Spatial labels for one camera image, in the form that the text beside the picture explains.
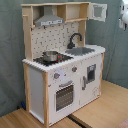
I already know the wooden toy kitchen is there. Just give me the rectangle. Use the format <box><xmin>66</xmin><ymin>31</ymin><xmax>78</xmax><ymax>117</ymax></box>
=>
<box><xmin>22</xmin><ymin>2</ymin><xmax>105</xmax><ymax>127</ymax></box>

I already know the grey cabinet door handle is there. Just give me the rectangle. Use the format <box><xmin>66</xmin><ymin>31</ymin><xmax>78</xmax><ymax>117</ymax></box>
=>
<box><xmin>82</xmin><ymin>76</ymin><xmax>86</xmax><ymax>90</ymax></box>

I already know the black toy stovetop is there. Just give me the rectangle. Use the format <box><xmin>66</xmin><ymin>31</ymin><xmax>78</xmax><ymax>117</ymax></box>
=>
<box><xmin>34</xmin><ymin>54</ymin><xmax>71</xmax><ymax>66</ymax></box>

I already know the grey range hood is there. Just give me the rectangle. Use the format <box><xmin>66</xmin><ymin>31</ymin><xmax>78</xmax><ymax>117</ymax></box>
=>
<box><xmin>35</xmin><ymin>5</ymin><xmax>64</xmax><ymax>27</ymax></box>

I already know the oven door with handle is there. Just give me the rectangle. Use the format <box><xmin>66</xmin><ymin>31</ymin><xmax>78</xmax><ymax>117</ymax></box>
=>
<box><xmin>55</xmin><ymin>80</ymin><xmax>74</xmax><ymax>112</ymax></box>

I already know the grey ice dispenser panel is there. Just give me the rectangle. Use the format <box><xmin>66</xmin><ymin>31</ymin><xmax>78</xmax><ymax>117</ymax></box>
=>
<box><xmin>87</xmin><ymin>65</ymin><xmax>96</xmax><ymax>82</ymax></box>

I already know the white microwave door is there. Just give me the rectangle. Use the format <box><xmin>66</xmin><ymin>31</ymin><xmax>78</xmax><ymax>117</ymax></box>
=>
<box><xmin>89</xmin><ymin>3</ymin><xmax>107</xmax><ymax>21</ymax></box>

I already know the black toy faucet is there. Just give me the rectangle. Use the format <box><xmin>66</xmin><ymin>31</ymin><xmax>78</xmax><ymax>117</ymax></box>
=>
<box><xmin>67</xmin><ymin>33</ymin><xmax>83</xmax><ymax>49</ymax></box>

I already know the small metal pot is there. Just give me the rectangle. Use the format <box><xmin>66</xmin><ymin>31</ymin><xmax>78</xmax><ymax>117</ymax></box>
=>
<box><xmin>43</xmin><ymin>51</ymin><xmax>58</xmax><ymax>62</ymax></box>

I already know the red right stove knob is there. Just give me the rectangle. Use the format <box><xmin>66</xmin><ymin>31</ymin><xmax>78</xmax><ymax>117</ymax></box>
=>
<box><xmin>71</xmin><ymin>66</ymin><xmax>78</xmax><ymax>73</ymax></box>

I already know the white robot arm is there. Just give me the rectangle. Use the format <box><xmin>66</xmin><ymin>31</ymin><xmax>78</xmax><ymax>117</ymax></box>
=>
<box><xmin>119</xmin><ymin>8</ymin><xmax>128</xmax><ymax>30</ymax></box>

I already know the grey toy sink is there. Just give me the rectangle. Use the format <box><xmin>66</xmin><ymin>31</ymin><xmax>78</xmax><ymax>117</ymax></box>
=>
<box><xmin>66</xmin><ymin>47</ymin><xmax>94</xmax><ymax>56</ymax></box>

